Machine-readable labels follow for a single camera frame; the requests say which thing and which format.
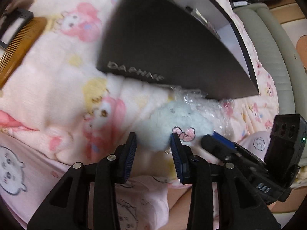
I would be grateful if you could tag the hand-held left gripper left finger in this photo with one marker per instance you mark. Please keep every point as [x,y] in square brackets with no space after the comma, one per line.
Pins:
[128,158]

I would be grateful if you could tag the beige fabric piece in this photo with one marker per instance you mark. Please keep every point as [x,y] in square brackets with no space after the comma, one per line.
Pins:
[20,1]

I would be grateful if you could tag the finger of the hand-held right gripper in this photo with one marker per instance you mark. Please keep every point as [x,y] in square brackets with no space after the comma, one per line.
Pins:
[214,146]
[225,140]

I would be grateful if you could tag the white plush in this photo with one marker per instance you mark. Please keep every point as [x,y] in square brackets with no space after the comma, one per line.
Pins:
[172,119]

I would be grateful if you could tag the grey green padded headboard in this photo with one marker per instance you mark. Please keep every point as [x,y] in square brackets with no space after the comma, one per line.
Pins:
[275,52]

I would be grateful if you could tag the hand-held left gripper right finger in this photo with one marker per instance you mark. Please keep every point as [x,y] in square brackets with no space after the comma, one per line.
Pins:
[179,158]

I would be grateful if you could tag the person's bare leg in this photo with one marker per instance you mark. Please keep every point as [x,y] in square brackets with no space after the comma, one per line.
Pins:
[178,208]

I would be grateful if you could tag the pink printed pajama pants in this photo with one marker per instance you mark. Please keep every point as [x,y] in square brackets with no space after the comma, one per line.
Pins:
[36,172]

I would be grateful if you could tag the black framed white card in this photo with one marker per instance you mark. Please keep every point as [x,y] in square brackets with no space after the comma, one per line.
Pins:
[24,14]

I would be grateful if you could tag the white label tag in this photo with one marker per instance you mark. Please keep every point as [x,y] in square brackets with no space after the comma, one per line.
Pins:
[239,3]

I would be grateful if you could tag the wooden comb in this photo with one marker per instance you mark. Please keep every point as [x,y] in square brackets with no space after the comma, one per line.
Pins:
[21,43]

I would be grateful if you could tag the pink printed blanket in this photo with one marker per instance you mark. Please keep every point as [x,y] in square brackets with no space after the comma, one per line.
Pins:
[67,81]

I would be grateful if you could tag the black cardboard box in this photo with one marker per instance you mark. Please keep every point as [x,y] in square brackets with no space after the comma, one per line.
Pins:
[156,40]

